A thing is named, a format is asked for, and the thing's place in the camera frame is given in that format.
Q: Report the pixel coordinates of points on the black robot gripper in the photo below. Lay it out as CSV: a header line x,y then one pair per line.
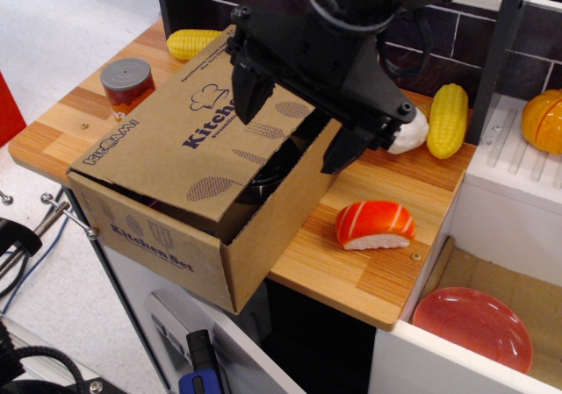
x,y
336,72

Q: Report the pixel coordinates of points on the brown cardboard kitchen set box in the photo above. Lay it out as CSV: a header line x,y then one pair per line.
x,y
162,186

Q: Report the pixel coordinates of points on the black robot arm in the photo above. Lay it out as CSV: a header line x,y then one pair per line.
x,y
372,17

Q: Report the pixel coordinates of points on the black 3D mouse device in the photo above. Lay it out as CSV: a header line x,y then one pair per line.
x,y
269,177

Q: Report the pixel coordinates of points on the white toy rice ball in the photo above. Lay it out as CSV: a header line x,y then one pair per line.
x,y
411,135

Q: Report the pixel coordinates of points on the salmon nigiri sushi toy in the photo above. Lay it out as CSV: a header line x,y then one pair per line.
x,y
374,224

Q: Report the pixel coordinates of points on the yellow toy corn left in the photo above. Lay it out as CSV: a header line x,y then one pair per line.
x,y
186,43

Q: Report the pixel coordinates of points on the yellow toy corn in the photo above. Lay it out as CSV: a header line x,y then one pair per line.
x,y
447,121
186,43

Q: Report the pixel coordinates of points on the yellow toy corn right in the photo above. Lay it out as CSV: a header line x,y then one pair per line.
x,y
447,121

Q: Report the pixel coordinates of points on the grey lid toy can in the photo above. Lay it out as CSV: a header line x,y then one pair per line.
x,y
127,83

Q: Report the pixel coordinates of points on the white dish rack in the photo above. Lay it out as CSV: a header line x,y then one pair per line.
x,y
507,164

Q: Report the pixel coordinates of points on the orange toy pumpkin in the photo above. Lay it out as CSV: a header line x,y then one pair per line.
x,y
541,121

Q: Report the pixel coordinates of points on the red plastic plate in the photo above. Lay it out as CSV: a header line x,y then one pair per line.
x,y
478,322

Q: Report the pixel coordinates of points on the red object at left edge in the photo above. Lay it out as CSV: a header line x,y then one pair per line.
x,y
11,119

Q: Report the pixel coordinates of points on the black metal clamp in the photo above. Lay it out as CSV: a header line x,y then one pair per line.
x,y
27,242

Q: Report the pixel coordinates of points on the dark grey vertical post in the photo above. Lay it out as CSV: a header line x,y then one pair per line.
x,y
495,69

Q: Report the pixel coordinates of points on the blue black handle tool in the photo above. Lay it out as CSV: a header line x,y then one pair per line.
x,y
205,377

